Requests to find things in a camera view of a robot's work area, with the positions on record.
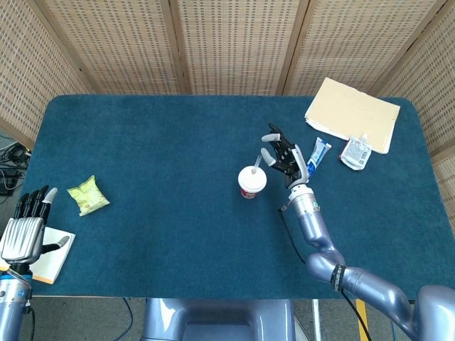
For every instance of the transparent drinking straw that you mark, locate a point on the transparent drinking straw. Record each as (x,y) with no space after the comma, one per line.
(256,165)

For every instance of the red cup with white lid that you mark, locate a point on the red cup with white lid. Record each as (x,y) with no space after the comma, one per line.
(252,183)

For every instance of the beige paper folder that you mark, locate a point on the beige paper folder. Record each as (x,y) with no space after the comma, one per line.
(352,110)

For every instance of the woven bamboo folding screen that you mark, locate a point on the woven bamboo folding screen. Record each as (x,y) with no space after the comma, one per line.
(234,46)

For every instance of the green snack packet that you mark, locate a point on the green snack packet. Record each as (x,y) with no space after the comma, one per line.
(89,197)

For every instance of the white red spout pouch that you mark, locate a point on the white red spout pouch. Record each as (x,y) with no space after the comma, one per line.
(355,152)

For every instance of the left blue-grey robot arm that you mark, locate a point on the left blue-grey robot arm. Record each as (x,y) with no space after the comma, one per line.
(14,305)

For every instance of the blue white toothpaste tube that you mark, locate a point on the blue white toothpaste tube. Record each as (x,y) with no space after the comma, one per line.
(318,154)

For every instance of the blue felt table cover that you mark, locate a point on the blue felt table cover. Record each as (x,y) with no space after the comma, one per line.
(177,160)

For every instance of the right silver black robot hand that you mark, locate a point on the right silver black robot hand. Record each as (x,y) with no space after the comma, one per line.
(289,160)

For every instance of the white table leg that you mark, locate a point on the white table leg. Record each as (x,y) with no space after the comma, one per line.
(316,319)

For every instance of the white notepad with orange edge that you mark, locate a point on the white notepad with orange edge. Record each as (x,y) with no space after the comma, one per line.
(53,264)

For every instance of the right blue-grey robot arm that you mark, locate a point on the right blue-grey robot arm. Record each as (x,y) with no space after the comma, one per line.
(316,231)

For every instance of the blue-grey robot torso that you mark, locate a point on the blue-grey robot torso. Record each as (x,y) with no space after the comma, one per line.
(220,319)

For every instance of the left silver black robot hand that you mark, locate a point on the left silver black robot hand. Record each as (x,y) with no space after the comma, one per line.
(23,238)

